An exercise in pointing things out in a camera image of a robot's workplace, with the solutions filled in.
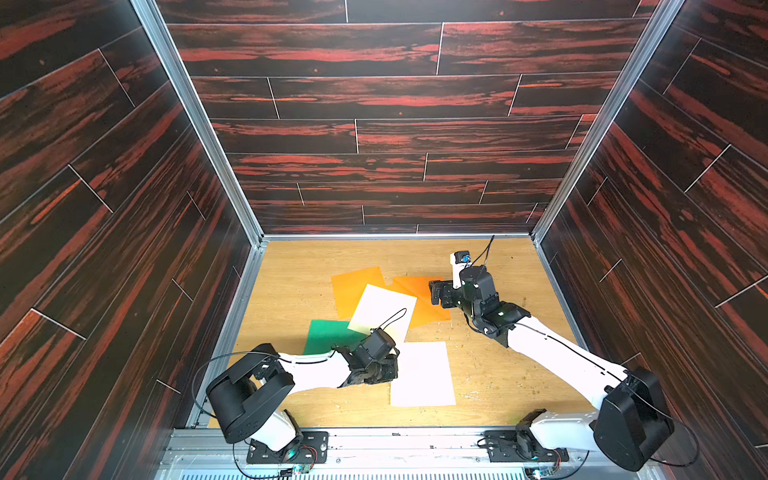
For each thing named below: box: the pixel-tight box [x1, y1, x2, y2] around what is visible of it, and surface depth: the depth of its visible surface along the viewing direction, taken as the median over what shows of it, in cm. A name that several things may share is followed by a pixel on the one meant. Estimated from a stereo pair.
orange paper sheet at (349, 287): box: [331, 266, 387, 320], surface depth 108 cm
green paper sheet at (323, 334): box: [303, 320, 368, 355], surface depth 98 cm
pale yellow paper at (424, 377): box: [391, 341, 456, 407], surface depth 84 cm
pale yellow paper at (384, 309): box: [347, 284, 417, 343], surface depth 104 cm
